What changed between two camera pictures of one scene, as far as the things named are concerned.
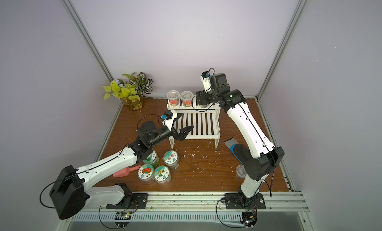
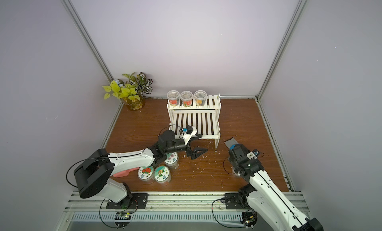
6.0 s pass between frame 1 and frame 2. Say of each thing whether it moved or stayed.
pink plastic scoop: stayed
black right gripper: moved
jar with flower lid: stayed
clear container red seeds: stayed
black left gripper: moved
